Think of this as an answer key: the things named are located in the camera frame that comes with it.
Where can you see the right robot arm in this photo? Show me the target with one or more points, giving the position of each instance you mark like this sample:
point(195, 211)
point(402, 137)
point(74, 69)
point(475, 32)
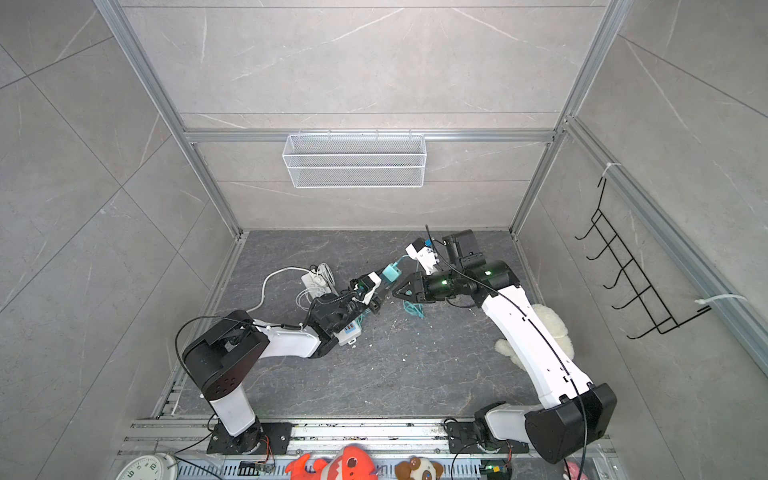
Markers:
point(574, 411)

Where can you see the white round clock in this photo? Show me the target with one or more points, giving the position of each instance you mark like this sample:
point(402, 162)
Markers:
point(159, 466)

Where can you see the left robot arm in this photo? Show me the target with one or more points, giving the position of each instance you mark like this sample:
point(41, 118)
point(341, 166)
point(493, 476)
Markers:
point(219, 360)

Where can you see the brown white plush dog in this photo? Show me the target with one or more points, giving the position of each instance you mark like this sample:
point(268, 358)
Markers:
point(419, 468)

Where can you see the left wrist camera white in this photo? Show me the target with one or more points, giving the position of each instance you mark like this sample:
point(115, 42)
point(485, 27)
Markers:
point(365, 287)

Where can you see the white plush seal toy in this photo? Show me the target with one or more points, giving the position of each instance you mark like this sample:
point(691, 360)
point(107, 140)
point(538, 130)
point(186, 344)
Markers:
point(553, 324)

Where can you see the white wire mesh basket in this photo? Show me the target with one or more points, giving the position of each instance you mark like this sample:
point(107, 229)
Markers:
point(366, 160)

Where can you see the black wall hook rack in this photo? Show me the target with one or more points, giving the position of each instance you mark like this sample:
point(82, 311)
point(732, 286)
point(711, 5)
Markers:
point(632, 274)

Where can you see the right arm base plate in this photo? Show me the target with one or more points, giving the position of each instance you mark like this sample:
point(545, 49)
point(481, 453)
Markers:
point(463, 437)

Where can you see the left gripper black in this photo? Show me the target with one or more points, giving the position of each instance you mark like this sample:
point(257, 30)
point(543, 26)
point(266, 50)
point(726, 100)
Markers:
point(360, 288)

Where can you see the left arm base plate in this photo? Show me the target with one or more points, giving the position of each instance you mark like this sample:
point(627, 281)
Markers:
point(256, 440)

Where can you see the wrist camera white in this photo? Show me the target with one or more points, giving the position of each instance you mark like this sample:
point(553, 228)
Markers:
point(422, 251)
point(365, 287)

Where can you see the red plush lobster toy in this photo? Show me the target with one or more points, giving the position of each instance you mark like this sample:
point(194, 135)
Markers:
point(352, 463)

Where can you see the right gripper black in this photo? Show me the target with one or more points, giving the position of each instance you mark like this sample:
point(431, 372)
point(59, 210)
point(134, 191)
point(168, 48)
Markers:
point(420, 284)

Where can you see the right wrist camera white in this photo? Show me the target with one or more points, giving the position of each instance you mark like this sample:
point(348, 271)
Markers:
point(422, 251)

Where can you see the white power strip colourful sockets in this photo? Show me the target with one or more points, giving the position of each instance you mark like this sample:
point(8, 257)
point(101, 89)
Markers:
point(350, 333)

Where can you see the teal charger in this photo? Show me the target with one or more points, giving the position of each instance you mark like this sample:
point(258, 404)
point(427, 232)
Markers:
point(391, 272)

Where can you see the pink plush toy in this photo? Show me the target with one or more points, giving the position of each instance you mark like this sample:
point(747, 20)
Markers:
point(573, 471)

